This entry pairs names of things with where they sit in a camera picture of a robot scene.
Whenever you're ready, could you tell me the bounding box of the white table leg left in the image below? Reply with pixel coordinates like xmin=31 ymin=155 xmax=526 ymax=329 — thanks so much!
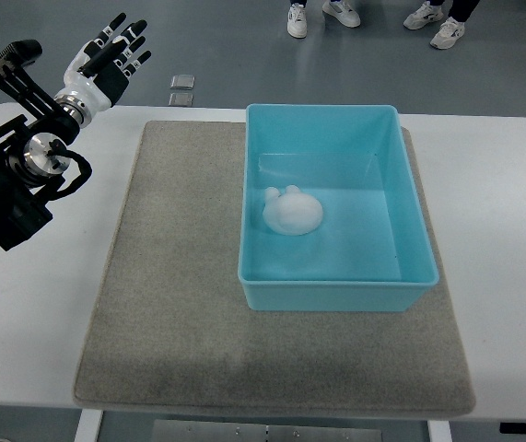
xmin=74 ymin=409 xmax=103 ymax=442

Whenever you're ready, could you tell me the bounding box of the upper metal floor plate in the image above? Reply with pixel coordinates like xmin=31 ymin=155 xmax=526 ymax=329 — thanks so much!
xmin=170 ymin=74 xmax=195 ymax=90

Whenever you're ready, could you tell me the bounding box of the white sneaker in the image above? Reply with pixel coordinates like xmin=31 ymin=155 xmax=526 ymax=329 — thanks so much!
xmin=430 ymin=17 xmax=465 ymax=50
xmin=403 ymin=1 xmax=443 ymax=30
xmin=286 ymin=3 xmax=308 ymax=39
xmin=322 ymin=1 xmax=360 ymax=29

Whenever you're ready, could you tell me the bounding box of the grey metal table bracket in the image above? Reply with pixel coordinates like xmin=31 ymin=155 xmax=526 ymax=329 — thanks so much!
xmin=151 ymin=420 xmax=383 ymax=442

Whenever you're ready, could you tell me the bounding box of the white sneaker far right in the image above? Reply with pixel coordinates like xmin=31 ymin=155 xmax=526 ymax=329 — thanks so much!
xmin=430 ymin=17 xmax=465 ymax=50

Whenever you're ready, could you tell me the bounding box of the white table leg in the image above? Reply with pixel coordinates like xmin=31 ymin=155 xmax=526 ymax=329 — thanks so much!
xmin=74 ymin=409 xmax=103 ymax=442
xmin=427 ymin=421 xmax=452 ymax=442

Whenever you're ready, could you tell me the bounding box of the white table leg right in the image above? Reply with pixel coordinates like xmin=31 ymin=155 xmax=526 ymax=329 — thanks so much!
xmin=427 ymin=421 xmax=452 ymax=442

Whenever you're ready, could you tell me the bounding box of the white sneaker far left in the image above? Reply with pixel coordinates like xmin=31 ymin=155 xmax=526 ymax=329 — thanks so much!
xmin=286 ymin=3 xmax=308 ymax=39

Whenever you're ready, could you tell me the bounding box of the lower metal floor plate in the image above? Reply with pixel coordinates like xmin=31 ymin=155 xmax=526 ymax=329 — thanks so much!
xmin=169 ymin=92 xmax=193 ymax=107

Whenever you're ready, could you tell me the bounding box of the grey felt mat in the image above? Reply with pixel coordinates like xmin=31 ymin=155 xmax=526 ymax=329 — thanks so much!
xmin=73 ymin=121 xmax=475 ymax=418

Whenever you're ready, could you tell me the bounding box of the metal floor plate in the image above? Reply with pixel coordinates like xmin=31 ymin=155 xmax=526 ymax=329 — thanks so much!
xmin=169 ymin=92 xmax=193 ymax=107
xmin=170 ymin=74 xmax=195 ymax=90

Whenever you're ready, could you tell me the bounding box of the white bunny toy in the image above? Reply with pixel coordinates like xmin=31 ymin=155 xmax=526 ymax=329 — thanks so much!
xmin=263 ymin=185 xmax=323 ymax=236

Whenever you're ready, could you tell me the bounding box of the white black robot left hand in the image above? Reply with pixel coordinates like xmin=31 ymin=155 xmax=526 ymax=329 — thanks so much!
xmin=55 ymin=13 xmax=151 ymax=121

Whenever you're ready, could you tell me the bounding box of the blue plastic box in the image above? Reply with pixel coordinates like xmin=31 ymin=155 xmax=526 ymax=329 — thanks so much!
xmin=238 ymin=104 xmax=439 ymax=312

